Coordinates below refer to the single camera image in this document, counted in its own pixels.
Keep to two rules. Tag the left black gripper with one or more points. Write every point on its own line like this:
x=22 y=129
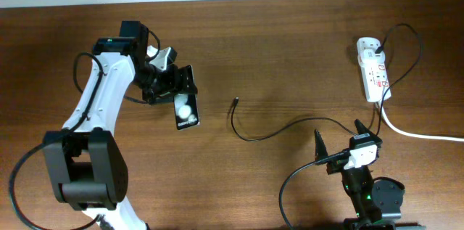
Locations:
x=175 y=83

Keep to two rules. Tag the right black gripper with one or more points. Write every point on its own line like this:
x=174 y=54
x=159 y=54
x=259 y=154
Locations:
x=321 y=151

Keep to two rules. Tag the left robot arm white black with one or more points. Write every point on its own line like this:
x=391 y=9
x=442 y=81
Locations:
x=86 y=168

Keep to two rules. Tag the white USB plug adapter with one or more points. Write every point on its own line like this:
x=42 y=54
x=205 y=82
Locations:
x=366 y=51

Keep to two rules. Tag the black smartphone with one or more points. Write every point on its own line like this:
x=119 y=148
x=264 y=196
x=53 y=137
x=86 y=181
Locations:
x=186 y=111

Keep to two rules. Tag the white power strip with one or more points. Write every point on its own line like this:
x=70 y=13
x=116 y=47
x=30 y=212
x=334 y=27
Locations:
x=375 y=80

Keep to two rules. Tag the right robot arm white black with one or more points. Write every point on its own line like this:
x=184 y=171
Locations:
x=377 y=201

